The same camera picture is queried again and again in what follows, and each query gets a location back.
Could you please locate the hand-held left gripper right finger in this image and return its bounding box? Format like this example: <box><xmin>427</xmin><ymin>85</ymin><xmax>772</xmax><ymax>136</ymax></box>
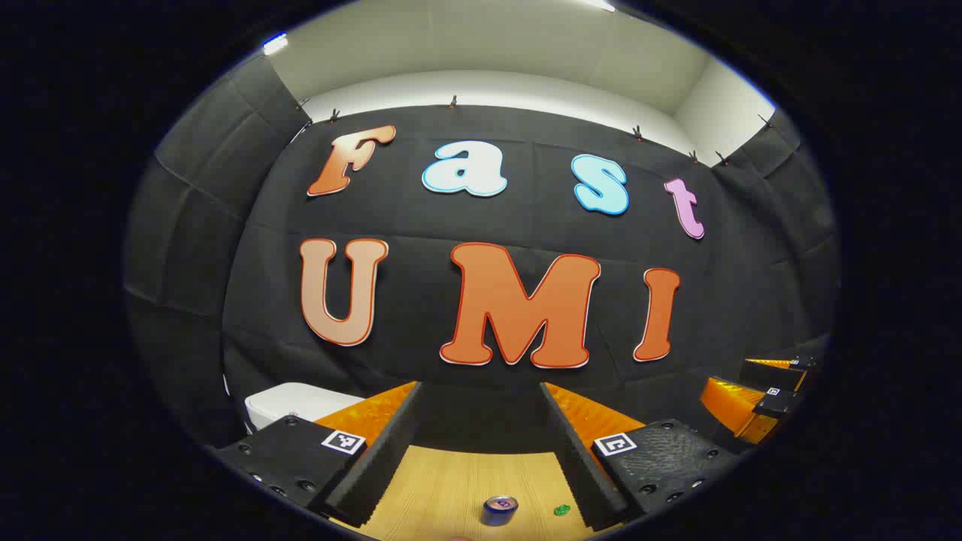
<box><xmin>539</xmin><ymin>381</ymin><xmax>743</xmax><ymax>533</ymax></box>

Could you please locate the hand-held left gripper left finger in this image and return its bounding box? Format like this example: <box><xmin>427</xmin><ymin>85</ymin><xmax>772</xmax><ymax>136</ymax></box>
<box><xmin>213</xmin><ymin>380</ymin><xmax>424</xmax><ymax>528</ymax></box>

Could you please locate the blue pop can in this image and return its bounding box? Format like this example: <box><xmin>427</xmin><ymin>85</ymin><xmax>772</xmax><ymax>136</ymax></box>
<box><xmin>481</xmin><ymin>494</ymin><xmax>520</xmax><ymax>527</ymax></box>

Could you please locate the white desktop garbage bin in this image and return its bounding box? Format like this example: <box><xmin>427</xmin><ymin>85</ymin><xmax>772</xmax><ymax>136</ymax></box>
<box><xmin>244</xmin><ymin>382</ymin><xmax>367</xmax><ymax>434</ymax></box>

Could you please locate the black backdrop cloth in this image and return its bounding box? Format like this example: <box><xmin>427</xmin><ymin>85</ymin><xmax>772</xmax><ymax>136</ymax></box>
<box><xmin>124</xmin><ymin>53</ymin><xmax>841</xmax><ymax>455</ymax></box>

